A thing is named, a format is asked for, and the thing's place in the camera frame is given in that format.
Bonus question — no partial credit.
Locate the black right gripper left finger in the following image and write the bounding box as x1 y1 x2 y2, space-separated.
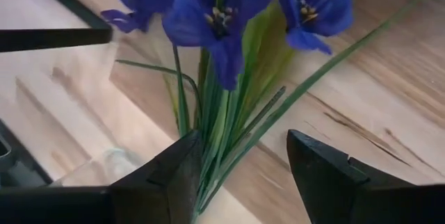
0 129 204 224

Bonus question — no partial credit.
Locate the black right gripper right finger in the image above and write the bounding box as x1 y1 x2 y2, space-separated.
286 129 445 224

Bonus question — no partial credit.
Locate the clear glass vase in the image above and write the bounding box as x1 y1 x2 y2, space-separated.
51 146 168 187

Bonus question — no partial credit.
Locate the purple artificial flower bunch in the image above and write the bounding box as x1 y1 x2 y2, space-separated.
100 0 445 216

